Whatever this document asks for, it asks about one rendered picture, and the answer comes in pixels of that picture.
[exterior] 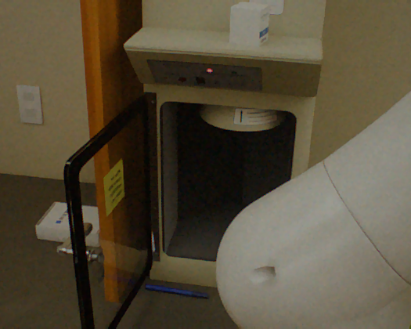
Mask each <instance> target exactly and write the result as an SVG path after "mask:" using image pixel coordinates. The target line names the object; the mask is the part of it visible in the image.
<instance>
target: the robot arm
mask: <svg viewBox="0 0 411 329"><path fill-rule="evenodd" d="M216 280H217V286H218V291H219V294H220V297H221V300H222V304H223V305H224V307H225V310H226V312H227V313H228V314H229V316H230V317H231V318H232V320H233V321H234V322H235V324H236V326H237V327H238V328H239V329H411V91H410V92H409V93H408V94H407V95H405V96H404V97H403V99H401V100H399V101H398V102H397V103H396V104H395V105H394V106H393V107H392V108H391V109H390V110H388V111H387V112H385V113H384V114H383V115H381V116H380V117H379V118H378V119H377V120H376V121H374V122H373V123H371V124H370V126H368V127H367V128H365V129H364V130H363V131H362V132H361V133H359V134H358V135H356V136H355V137H353V138H352V139H351V140H350V141H349V142H347V143H346V144H344V145H343V146H342V148H339V149H338V150H336V151H334V152H333V153H332V154H331V155H330V156H329V157H327V158H326V159H325V160H323V161H321V162H319V163H318V164H316V165H314V166H312V167H311V168H309V169H308V170H307V171H305V172H303V173H301V174H300V175H298V176H296V177H295V178H293V179H292V180H291V181H288V182H286V183H284V184H283V185H281V186H279V187H278V188H276V189H275V190H273V191H272V192H270V193H268V194H266V195H265V196H264V197H262V198H260V199H259V200H257V201H254V202H253V203H251V204H249V205H248V206H246V207H245V209H244V210H242V212H241V213H240V214H238V216H237V217H236V218H235V219H234V220H233V221H232V222H231V223H230V225H229V227H228V228H227V230H226V232H225V233H224V237H223V238H222V242H221V244H220V247H219V249H218V255H217V261H216Z"/></svg>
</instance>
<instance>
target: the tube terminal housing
mask: <svg viewBox="0 0 411 329"><path fill-rule="evenodd" d="M240 2H248V0H142V27H152V28H155V27H163V28H175V29H186V30H198V31H220V32H230V17H231V6H233V5H236V4H238V3H240ZM325 6H326V0H285V8H284V16H277V15H269V30H268V35H276V36H287V37H299V38H320V41H322V36H323V25H324V12H325ZM143 88H144V92H156V93H157V153H158V191H159V229H160V262H154V261H153V265H152V268H151V270H150V279H152V280H163V281H171V282H176V283H183V284H194V285H200V286H207V287H218V286H217V280H216V262H210V261H204V260H197V259H191V258H179V257H173V256H168V255H166V254H165V253H166V252H165V253H164V252H163V250H162V220H161V177H160V107H161V105H162V104H163V103H165V102H167V101H171V102H180V103H198V104H207V105H217V106H229V107H253V108H261V109H271V110H287V111H290V112H291V113H293V114H294V116H295V117H296V119H297V120H296V128H295V135H294V148H293V164H292V171H291V179H290V180H292V179H293V178H295V177H296V176H298V175H300V174H301V173H303V172H305V171H307V168H308V156H309V150H310V143H311V137H312V125H313V118H314V112H315V97H305V96H288V95H281V94H274V93H267V92H249V91H240V90H224V89H202V88H193V87H183V86H173V85H155V84H146V83H143Z"/></svg>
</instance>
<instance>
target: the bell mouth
mask: <svg viewBox="0 0 411 329"><path fill-rule="evenodd" d="M200 116H201V117H202V118H203V119H204V120H205V121H206V122H207V123H208V124H211V125H214V126H217V127H219V128H224V129H228V130H233V131H241V132H253V131H261V130H266V129H270V128H274V127H277V126H279V125H281V124H282V123H283V122H284V121H285V119H286V114H285V111H284V110H271V109H261V108H253V107H229V106H217V105H207V104H204V105H203V106H202V107H201V109H200Z"/></svg>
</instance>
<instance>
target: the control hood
mask: <svg viewBox="0 0 411 329"><path fill-rule="evenodd" d="M229 36H230V32H220V31H198V30H186V29H175V28H163V27H155V28H152V27H143V28H142V29H141V30H139V31H137V32H136V33H135V34H134V36H133V37H132V38H130V39H129V40H128V41H127V42H126V43H124V50H125V52H126V53H127V55H128V57H129V59H130V62H131V65H132V66H133V68H134V70H135V72H136V74H137V76H138V79H139V80H140V81H141V83H146V84H155V85H173V84H164V83H156V81H155V78H154V77H153V74H152V72H151V69H150V67H149V64H148V63H147V61H146V60H159V61H169V62H190V63H209V64H220V65H230V66H240V67H260V68H261V92H267V93H274V94H281V95H288V96H305V97H315V96H316V93H317V89H318V85H319V79H320V75H321V71H322V62H323V48H322V41H320V38H299V37H287V36H276V35H268V40H267V41H266V42H265V43H263V44H262V45H260V46H259V47H253V46H247V45H237V44H231V43H229ZM173 86H183V87H193V88H202V89H221V88H211V87H202V86H191V85H173ZM224 90H239V89H224ZM240 91H249V90H240ZM249 92H258V91H249Z"/></svg>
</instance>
